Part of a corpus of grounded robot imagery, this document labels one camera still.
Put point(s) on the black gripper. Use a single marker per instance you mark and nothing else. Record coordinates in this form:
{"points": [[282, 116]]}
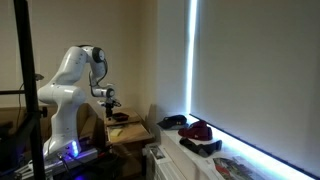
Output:
{"points": [[108, 106]]}

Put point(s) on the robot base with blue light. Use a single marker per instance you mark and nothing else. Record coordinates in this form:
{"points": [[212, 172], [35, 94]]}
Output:
{"points": [[56, 162]]}

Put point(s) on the maroon cap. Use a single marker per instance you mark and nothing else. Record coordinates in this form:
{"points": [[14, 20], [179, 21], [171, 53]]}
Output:
{"points": [[198, 131]]}

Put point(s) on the black oval bowl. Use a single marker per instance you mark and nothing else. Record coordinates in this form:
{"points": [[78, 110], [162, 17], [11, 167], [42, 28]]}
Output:
{"points": [[120, 116]]}

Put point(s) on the white radiator heater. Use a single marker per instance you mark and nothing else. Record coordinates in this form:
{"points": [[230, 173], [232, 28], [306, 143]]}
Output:
{"points": [[161, 169]]}

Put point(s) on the white roller blind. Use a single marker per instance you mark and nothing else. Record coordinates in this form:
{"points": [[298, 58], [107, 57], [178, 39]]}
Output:
{"points": [[256, 75]]}

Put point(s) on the yellow sticky notes pad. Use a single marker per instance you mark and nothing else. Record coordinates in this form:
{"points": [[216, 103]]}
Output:
{"points": [[115, 132]]}

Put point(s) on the colourful magazine on windowsill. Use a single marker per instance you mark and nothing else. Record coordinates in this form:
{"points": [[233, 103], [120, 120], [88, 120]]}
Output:
{"points": [[232, 170]]}

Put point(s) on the wooden cabinet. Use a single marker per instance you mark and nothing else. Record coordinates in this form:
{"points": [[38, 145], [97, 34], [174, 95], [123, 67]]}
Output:
{"points": [[133, 117]]}

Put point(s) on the navy blue cap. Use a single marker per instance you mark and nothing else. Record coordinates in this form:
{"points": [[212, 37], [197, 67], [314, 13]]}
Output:
{"points": [[173, 122]]}

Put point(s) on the black tripod stand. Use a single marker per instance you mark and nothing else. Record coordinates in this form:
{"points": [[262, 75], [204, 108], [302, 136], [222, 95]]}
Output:
{"points": [[12, 147]]}

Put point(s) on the wooden pull-out desk shelf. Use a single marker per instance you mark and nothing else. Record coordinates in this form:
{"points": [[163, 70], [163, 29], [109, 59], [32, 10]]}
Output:
{"points": [[132, 132]]}

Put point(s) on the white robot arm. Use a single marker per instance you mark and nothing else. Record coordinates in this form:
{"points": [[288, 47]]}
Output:
{"points": [[61, 90]]}

